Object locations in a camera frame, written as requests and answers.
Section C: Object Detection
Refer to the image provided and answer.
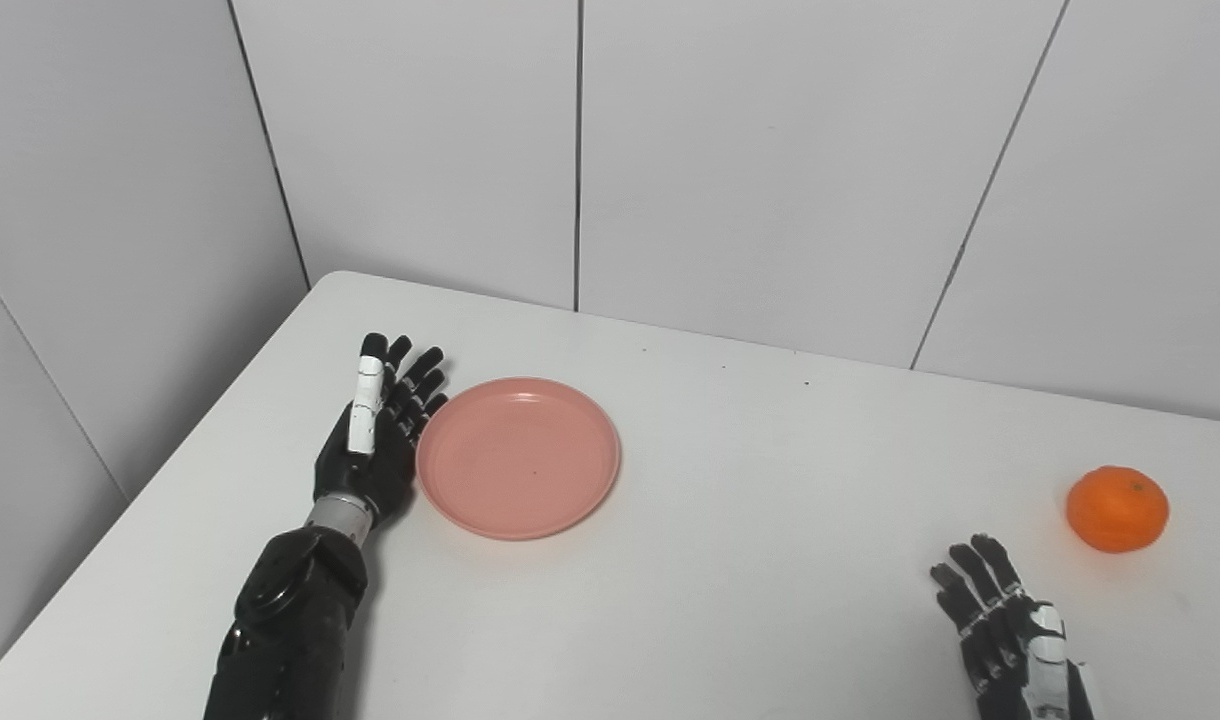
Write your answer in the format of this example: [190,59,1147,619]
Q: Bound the orange fruit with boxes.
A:
[1065,465,1171,554]

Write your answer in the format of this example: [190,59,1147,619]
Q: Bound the black and white right hand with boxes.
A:
[929,533,1097,720]

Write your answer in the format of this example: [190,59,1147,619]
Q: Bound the pink round plate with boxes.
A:
[416,376,623,542]

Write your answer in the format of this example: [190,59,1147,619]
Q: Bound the black and white left hand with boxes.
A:
[312,333,450,527]

